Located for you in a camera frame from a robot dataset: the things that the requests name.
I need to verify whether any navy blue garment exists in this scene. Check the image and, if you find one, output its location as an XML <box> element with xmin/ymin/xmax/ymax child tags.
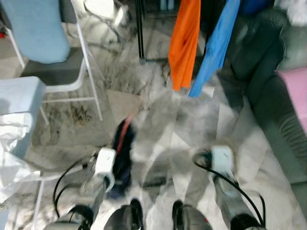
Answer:
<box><xmin>106</xmin><ymin>122</ymin><xmax>139</xmax><ymax>200</ymax></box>

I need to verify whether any red clothes hanger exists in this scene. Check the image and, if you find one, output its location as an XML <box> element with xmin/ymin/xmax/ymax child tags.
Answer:
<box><xmin>117</xmin><ymin>114</ymin><xmax>134</xmax><ymax>155</ymax></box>

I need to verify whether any white shirt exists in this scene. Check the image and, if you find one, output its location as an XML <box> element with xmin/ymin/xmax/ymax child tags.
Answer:
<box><xmin>0</xmin><ymin>114</ymin><xmax>45</xmax><ymax>202</ymax></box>

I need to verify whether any robot right leg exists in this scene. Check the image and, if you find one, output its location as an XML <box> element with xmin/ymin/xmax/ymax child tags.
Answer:
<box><xmin>171</xmin><ymin>200</ymin><xmax>213</xmax><ymax>230</ymax></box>

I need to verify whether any dark green sofa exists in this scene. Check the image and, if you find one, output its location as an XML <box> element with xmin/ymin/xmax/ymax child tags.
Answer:
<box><xmin>218</xmin><ymin>9</ymin><xmax>307</xmax><ymax>185</ymax></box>

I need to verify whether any blue shirt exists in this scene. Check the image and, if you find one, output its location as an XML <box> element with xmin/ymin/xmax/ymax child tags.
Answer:
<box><xmin>188</xmin><ymin>0</ymin><xmax>241</xmax><ymax>99</ymax></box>

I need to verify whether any orange shirt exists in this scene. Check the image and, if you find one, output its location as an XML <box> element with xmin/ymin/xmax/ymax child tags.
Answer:
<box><xmin>167</xmin><ymin>0</ymin><xmax>202</xmax><ymax>92</ymax></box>

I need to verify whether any pink cushion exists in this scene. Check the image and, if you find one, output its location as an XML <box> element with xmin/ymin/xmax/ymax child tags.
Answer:
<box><xmin>277</xmin><ymin>67</ymin><xmax>307</xmax><ymax>119</ymax></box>

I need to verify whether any black metal clothes rack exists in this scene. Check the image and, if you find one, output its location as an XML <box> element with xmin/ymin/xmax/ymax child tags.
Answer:
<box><xmin>134</xmin><ymin>0</ymin><xmax>173</xmax><ymax>65</ymax></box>

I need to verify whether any white folding chair grey seat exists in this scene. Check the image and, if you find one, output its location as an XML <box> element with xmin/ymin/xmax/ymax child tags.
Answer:
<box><xmin>0</xmin><ymin>0</ymin><xmax>105</xmax><ymax>124</ymax></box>

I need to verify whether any crumpled white cloth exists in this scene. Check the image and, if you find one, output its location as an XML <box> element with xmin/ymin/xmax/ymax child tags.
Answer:
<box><xmin>281</xmin><ymin>0</ymin><xmax>307</xmax><ymax>25</ymax></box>

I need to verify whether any light blue cloth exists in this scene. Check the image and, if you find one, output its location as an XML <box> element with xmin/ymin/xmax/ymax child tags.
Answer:
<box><xmin>1</xmin><ymin>0</ymin><xmax>71</xmax><ymax>65</ymax></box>

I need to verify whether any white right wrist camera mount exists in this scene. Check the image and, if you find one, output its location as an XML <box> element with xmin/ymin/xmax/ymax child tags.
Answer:
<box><xmin>210</xmin><ymin>146</ymin><xmax>235</xmax><ymax>176</ymax></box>

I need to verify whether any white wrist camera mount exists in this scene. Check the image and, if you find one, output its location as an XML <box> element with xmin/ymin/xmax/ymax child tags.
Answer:
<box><xmin>94</xmin><ymin>147</ymin><xmax>117</xmax><ymax>192</ymax></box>
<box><xmin>210</xmin><ymin>146</ymin><xmax>235</xmax><ymax>176</ymax></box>

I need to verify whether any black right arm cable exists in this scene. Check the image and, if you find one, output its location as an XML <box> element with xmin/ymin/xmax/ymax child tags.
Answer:
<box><xmin>193</xmin><ymin>153</ymin><xmax>267</xmax><ymax>227</ymax></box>

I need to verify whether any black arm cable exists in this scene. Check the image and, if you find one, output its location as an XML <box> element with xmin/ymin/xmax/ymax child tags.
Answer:
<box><xmin>193</xmin><ymin>153</ymin><xmax>267</xmax><ymax>227</ymax></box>
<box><xmin>52</xmin><ymin>156</ymin><xmax>96</xmax><ymax>219</ymax></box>

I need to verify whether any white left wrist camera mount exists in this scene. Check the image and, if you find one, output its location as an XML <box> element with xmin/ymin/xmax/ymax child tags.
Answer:
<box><xmin>94</xmin><ymin>147</ymin><xmax>117</xmax><ymax>192</ymax></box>

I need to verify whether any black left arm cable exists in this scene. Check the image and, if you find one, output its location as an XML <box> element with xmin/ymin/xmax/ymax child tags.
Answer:
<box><xmin>52</xmin><ymin>156</ymin><xmax>96</xmax><ymax>219</ymax></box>

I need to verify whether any white metal folding frame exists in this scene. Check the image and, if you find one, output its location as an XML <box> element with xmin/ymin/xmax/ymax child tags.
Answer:
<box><xmin>83</xmin><ymin>0</ymin><xmax>131</xmax><ymax>47</ymax></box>

